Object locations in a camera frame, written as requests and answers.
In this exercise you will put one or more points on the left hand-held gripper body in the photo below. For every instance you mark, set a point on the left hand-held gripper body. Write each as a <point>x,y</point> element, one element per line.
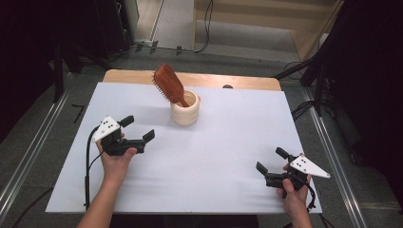
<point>107,128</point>

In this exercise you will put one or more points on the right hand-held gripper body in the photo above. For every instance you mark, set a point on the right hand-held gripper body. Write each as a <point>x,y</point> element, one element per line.
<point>309,166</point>

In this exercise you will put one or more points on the cream ribbed cup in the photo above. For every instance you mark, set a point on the cream ribbed cup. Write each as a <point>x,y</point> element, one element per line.
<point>185,114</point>

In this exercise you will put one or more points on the brown wooden hairbrush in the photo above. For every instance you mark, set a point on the brown wooden hairbrush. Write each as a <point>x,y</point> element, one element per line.
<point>168,83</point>

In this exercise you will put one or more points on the person's right hand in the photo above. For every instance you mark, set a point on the person's right hand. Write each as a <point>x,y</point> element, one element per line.
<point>294,201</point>

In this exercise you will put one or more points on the person's left hand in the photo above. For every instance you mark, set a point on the person's left hand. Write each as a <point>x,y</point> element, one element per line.
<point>114,166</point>

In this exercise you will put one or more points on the light wooden table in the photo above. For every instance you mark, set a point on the light wooden table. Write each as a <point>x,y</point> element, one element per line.
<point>133,77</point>

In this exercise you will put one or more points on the white board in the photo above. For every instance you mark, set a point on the white board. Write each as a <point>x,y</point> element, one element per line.
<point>196,164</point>

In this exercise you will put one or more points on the black metal stand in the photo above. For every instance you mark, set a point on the black metal stand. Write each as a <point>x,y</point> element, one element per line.
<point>319,85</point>
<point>58,74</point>

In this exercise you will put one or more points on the white power strip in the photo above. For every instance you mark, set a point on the white power strip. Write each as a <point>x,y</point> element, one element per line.
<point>144,42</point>

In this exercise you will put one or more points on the dark round table knob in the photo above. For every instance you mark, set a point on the dark round table knob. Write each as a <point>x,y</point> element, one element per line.
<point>227,86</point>

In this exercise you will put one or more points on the black cabinet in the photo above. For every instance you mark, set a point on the black cabinet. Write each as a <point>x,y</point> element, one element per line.
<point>114,25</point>

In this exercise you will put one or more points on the silver metal floor rail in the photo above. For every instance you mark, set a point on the silver metal floor rail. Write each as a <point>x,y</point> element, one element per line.
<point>34,152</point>
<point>335,158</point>

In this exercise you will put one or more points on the beige wooden frame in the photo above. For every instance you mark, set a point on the beige wooden frame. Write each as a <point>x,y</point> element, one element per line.
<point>304,15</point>

